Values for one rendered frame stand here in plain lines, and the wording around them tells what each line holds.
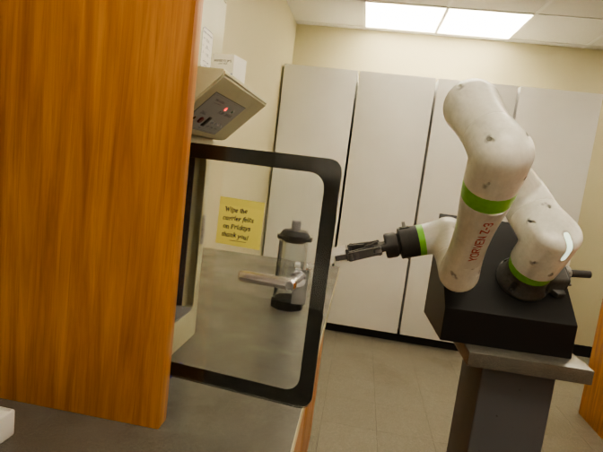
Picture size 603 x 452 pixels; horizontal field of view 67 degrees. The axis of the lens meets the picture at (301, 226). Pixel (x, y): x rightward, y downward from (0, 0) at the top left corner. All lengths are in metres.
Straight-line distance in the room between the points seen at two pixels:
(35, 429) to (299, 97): 3.40
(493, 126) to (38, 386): 0.94
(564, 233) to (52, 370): 1.15
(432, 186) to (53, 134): 3.35
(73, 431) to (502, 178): 0.87
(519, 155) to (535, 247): 0.40
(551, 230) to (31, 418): 1.16
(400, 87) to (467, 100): 2.84
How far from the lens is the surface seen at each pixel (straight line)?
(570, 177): 4.15
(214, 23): 1.07
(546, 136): 4.09
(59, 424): 0.85
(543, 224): 1.31
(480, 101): 1.06
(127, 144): 0.73
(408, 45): 4.45
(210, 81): 0.78
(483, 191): 1.02
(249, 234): 0.73
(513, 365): 1.39
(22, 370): 0.90
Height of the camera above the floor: 1.37
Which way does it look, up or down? 7 degrees down
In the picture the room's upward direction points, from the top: 7 degrees clockwise
